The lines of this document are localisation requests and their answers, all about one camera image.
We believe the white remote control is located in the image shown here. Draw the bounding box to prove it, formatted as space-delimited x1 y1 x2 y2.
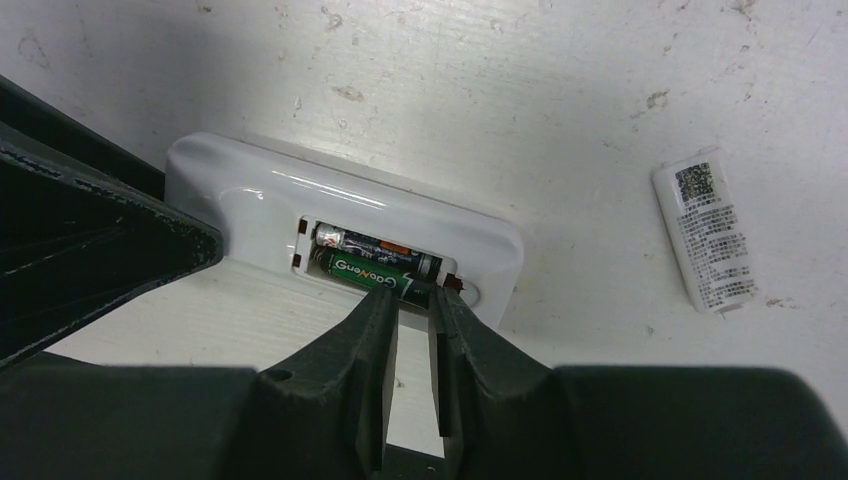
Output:
165 133 524 328

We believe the white battery cover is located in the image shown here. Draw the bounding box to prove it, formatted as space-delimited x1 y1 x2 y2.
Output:
651 147 760 314

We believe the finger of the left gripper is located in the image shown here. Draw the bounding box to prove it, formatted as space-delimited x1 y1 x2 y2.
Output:
1 125 223 369

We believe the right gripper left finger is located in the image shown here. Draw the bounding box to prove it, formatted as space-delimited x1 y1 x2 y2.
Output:
1 288 399 479

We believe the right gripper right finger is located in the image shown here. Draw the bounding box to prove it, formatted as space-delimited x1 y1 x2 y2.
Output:
429 289 847 479

